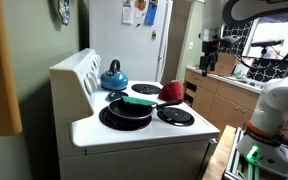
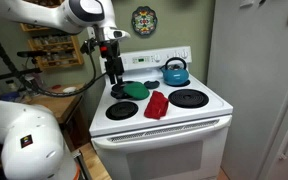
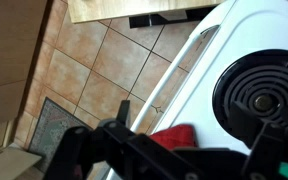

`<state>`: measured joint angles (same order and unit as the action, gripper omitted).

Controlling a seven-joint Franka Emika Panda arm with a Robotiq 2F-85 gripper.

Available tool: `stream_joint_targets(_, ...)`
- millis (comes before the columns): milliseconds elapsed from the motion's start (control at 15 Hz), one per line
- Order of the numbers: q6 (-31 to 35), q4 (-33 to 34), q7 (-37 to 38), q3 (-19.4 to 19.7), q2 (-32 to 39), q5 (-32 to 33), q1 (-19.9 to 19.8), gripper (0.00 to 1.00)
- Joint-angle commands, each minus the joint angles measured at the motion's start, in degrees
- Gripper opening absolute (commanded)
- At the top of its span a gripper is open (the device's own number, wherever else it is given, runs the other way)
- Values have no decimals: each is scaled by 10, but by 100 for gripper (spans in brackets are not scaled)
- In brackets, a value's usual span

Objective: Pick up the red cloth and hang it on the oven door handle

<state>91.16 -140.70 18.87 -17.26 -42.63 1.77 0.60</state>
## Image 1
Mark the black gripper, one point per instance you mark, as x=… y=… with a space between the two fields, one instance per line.
x=210 y=50

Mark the red cloth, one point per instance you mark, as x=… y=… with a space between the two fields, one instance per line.
x=171 y=91

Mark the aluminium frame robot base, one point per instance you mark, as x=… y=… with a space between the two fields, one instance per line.
x=255 y=165

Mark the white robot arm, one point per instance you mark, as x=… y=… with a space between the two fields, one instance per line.
x=262 y=144

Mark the cardboard box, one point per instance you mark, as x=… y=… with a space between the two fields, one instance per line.
x=225 y=64

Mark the wooden kitchen cabinets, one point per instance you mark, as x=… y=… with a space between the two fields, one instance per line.
x=222 y=101

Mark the white refrigerator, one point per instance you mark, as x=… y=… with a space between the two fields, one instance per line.
x=141 y=49

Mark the blue paper on fridge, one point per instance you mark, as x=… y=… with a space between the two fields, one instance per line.
x=151 y=12

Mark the green spatula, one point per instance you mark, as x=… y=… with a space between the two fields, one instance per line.
x=138 y=101

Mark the blue kettle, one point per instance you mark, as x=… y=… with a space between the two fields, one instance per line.
x=114 y=79

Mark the white paper on fridge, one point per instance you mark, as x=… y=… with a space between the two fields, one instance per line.
x=127 y=12

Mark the black frying pan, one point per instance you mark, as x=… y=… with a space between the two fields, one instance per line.
x=136 y=112

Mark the white electric stove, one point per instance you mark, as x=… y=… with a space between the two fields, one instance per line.
x=174 y=143

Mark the black camera on stand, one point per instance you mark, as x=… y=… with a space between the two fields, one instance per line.
x=264 y=45

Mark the colourful wall decoration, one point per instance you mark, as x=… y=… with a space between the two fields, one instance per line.
x=63 y=9

